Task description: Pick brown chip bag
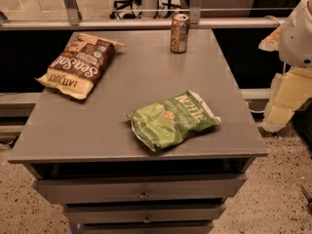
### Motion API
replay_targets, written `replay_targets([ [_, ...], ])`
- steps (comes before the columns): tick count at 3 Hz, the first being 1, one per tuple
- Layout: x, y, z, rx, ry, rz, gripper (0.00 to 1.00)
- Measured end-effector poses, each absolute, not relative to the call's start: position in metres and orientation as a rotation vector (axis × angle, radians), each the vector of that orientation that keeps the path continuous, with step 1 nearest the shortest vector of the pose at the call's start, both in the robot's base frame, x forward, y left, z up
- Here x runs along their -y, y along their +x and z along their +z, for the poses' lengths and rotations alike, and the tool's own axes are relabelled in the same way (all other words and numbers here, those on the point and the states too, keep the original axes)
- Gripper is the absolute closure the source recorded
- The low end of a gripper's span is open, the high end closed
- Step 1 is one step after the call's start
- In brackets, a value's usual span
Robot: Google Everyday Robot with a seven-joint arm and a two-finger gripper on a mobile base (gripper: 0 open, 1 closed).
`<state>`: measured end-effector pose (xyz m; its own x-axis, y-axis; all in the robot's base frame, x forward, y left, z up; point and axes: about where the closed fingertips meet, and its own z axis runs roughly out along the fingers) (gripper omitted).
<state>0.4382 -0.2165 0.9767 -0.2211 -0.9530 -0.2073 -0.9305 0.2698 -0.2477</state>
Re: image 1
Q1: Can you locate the grey metal railing frame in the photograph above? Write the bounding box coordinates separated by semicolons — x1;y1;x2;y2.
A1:
0;0;285;30

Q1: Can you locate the grey drawer cabinet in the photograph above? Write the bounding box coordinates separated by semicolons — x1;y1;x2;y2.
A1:
10;29;266;234

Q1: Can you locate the brown sea salt chip bag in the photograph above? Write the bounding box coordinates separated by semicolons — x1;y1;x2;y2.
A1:
37;33;125;99

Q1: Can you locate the black office chair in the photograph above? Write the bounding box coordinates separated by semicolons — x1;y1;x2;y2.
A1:
110;0;137;20

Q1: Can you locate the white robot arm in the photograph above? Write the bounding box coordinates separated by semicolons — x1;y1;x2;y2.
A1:
258;0;312;133

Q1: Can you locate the green kettle chip bag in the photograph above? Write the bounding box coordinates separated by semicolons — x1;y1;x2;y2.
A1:
127;91;221;152

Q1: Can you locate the brown soda can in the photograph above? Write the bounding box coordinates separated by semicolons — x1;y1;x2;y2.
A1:
171;14;190;54

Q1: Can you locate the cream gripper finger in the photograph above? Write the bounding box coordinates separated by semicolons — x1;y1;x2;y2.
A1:
262;67;312;133
258;26;282;52

